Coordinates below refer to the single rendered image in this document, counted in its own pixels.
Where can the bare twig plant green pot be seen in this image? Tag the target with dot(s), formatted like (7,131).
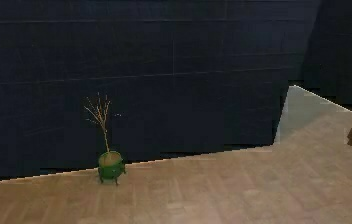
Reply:
(110,166)

